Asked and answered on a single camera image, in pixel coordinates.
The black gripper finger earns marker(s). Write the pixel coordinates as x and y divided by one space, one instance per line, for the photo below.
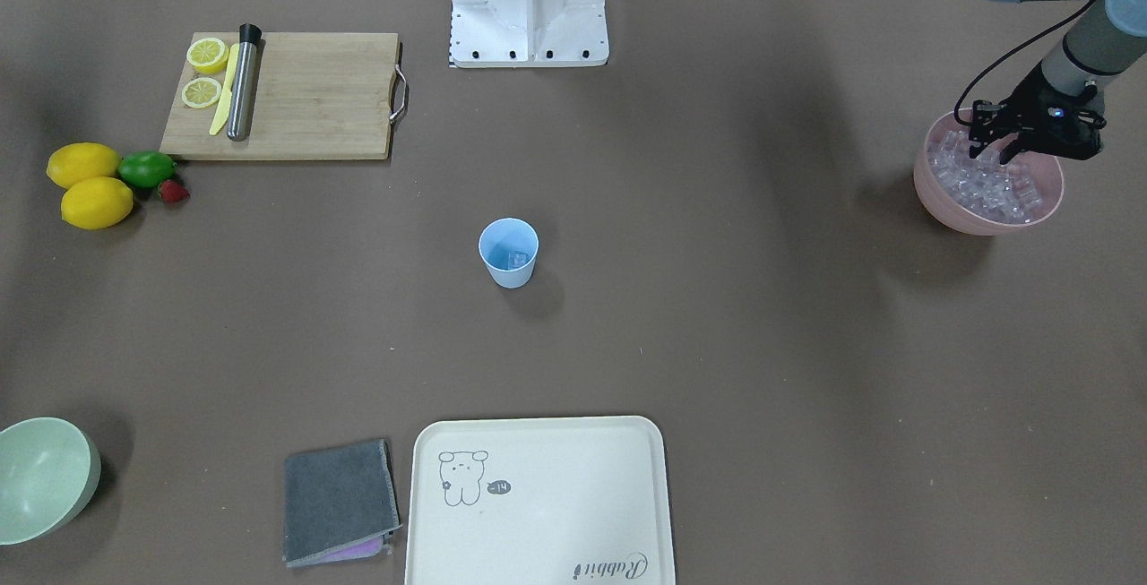
981 136
1013 149

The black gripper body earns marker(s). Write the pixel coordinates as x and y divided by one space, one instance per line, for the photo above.
1027 107

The clear ice cube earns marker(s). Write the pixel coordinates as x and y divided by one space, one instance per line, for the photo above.
517 259

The light blue plastic cup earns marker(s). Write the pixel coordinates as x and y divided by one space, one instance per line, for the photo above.
509 248

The red strawberry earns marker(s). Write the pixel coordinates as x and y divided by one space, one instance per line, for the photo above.
172 192

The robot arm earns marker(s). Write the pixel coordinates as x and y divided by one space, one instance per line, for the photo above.
1101 40

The pink bowl of ice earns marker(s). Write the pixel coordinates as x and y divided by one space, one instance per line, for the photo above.
979 196

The cream rabbit tray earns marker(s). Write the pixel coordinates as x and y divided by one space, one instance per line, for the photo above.
552 500

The bamboo cutting board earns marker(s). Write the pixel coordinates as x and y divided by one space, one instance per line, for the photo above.
319 96

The grey folded cloth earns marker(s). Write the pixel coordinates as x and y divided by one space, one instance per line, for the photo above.
339 504

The steel muddler rod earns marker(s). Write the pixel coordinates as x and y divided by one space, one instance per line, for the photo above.
245 81

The yellow plastic knife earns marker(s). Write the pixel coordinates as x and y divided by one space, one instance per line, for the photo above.
224 103

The lemon slice upper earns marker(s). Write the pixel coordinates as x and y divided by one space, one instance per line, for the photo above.
208 55

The lemon slice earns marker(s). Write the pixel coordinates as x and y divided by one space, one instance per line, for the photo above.
201 92
208 55

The lemon slice lower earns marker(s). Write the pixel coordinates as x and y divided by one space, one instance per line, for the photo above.
201 92

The green lime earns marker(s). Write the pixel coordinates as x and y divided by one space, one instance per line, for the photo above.
146 169

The yellow lemon near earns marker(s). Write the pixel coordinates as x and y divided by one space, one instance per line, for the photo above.
96 203

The yellow lemon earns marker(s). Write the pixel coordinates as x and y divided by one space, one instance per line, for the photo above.
77 162
96 203

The yellow lemon far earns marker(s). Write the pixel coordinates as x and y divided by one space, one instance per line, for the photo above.
77 162

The pale green bowl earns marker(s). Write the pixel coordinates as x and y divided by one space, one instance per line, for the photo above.
50 470

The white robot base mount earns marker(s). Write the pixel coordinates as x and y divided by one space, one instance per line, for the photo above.
528 34

